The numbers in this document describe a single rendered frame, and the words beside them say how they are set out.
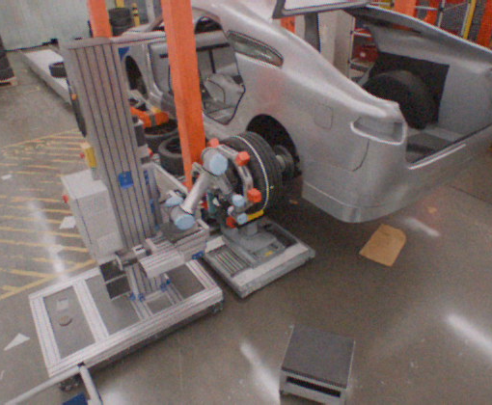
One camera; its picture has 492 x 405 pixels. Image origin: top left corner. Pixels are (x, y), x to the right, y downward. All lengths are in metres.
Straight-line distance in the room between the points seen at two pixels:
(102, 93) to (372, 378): 2.45
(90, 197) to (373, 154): 1.74
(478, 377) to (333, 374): 1.09
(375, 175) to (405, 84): 1.66
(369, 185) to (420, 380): 1.33
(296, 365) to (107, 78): 1.96
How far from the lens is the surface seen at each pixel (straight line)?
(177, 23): 3.05
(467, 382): 3.12
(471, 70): 4.03
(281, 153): 3.30
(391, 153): 2.56
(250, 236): 3.51
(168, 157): 4.46
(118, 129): 2.42
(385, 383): 2.93
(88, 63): 2.31
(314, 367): 2.49
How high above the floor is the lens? 2.41
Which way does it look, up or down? 33 degrees down
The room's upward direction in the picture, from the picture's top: 2 degrees counter-clockwise
